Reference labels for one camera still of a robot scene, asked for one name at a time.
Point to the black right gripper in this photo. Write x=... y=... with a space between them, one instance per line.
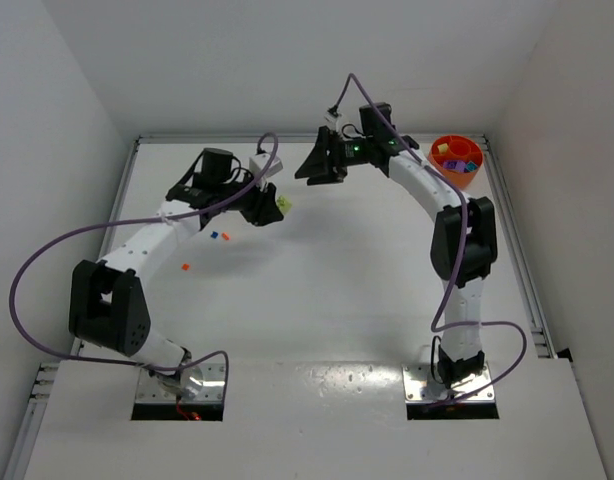
x=330 y=157

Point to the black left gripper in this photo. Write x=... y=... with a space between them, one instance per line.
x=259 y=205

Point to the pale green lego brick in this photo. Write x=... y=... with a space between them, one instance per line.
x=283 y=204

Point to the purple lego brick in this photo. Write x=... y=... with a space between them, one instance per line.
x=454 y=165

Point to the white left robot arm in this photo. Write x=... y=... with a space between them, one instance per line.
x=108 y=307

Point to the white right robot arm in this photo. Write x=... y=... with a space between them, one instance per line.
x=464 y=242

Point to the orange divided round container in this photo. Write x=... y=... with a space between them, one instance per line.
x=456 y=157

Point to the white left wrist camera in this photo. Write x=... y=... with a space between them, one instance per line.
x=261 y=162

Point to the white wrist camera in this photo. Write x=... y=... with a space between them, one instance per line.
x=261 y=162
x=334 y=118

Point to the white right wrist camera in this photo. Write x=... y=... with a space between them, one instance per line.
x=334 y=118

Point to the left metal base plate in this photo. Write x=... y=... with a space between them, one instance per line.
x=203 y=385

